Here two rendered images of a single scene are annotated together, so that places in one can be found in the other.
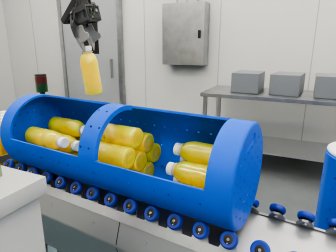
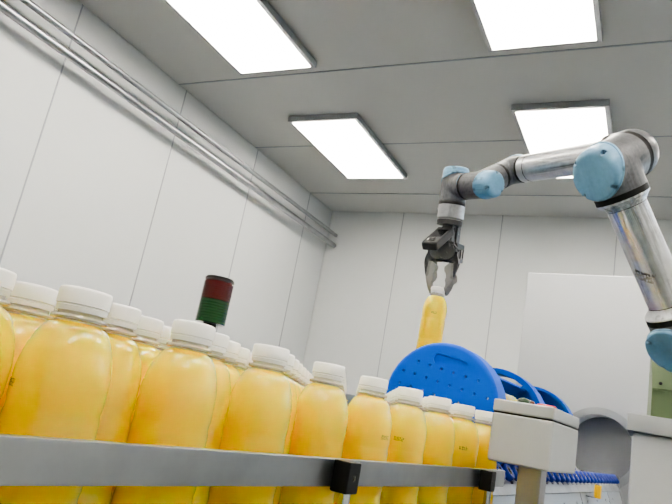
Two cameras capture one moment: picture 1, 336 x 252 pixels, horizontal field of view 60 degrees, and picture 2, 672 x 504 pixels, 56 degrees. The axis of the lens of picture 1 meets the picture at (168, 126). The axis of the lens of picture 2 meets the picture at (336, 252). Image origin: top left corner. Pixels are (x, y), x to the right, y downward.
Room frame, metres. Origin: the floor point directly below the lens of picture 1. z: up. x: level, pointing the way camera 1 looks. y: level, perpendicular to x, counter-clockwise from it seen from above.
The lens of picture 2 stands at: (1.35, 2.05, 1.03)
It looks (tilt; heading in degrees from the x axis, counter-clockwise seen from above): 14 degrees up; 273
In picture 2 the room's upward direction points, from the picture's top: 11 degrees clockwise
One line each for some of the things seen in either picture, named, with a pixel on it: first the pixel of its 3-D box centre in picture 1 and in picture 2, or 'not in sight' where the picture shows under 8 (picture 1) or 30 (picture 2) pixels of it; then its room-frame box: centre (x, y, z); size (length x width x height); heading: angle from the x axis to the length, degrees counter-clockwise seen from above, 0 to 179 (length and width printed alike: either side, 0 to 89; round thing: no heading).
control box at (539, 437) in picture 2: not in sight; (536, 436); (1.01, 0.90, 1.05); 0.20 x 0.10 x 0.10; 59
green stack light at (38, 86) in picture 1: (41, 87); (212, 312); (1.66, 0.72, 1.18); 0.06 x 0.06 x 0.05
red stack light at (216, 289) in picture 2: (40, 79); (217, 291); (1.66, 0.72, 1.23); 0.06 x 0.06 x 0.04
